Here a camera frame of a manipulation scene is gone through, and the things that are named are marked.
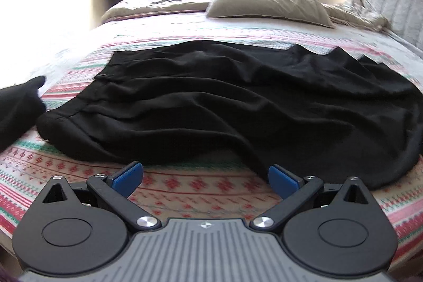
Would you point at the crumpled beige blanket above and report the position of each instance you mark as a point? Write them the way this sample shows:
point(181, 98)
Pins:
point(357, 14)

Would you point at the beige pillow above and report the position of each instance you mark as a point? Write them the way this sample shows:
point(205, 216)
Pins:
point(305, 11)

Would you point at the black folded garment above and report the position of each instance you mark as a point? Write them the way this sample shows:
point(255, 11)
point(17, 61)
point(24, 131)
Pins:
point(20, 107)

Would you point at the patterned knit bedspread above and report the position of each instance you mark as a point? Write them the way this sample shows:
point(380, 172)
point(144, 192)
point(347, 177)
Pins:
point(214, 188)

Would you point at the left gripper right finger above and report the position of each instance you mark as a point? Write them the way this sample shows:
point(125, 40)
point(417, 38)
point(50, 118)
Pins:
point(298, 194)

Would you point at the black pants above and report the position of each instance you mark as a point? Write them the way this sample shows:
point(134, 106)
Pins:
point(331, 115)

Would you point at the folded beige duvet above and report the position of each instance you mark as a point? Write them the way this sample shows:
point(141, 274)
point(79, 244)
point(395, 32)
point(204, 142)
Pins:
point(132, 9)

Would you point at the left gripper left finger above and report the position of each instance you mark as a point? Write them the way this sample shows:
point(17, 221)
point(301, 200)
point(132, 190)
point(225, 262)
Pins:
point(113, 191)

